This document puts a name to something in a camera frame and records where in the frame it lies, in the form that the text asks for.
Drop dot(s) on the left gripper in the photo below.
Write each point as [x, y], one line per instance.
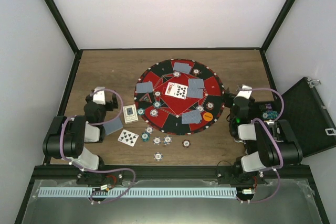
[111, 106]

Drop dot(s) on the black poker case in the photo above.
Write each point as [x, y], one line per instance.
[308, 117]

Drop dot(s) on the brown poker chip stack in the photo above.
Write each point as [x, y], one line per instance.
[186, 143]

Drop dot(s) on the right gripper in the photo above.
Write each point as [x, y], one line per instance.
[230, 96]

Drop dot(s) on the green chip row in case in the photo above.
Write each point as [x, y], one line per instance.
[270, 115]

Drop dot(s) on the round red black poker mat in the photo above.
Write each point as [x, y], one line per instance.
[171, 109]

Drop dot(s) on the brown hundred poker chip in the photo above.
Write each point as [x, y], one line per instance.
[210, 105]

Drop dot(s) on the orange big blind button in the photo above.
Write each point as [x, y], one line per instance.
[207, 116]

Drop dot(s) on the triangular all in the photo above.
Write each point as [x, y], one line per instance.
[146, 98]

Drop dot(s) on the blue backed card deck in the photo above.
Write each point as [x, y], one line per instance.
[113, 126]

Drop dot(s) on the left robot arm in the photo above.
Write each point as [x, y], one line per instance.
[67, 136]

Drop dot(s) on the green poker chip stack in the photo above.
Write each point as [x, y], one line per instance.
[145, 137]

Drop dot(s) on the dealt blue backed card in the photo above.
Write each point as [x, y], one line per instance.
[144, 87]

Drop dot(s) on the dark chips in case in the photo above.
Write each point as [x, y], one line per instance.
[266, 107]

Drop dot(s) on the light blue slotted cable duct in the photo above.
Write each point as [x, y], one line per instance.
[200, 192]

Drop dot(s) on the face up king card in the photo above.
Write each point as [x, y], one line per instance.
[170, 89]

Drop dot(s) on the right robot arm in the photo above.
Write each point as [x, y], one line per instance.
[274, 144]

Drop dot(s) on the face up spades card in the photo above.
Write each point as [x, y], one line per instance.
[180, 91]

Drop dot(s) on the face up clubs card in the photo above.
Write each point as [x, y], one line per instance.
[128, 138]

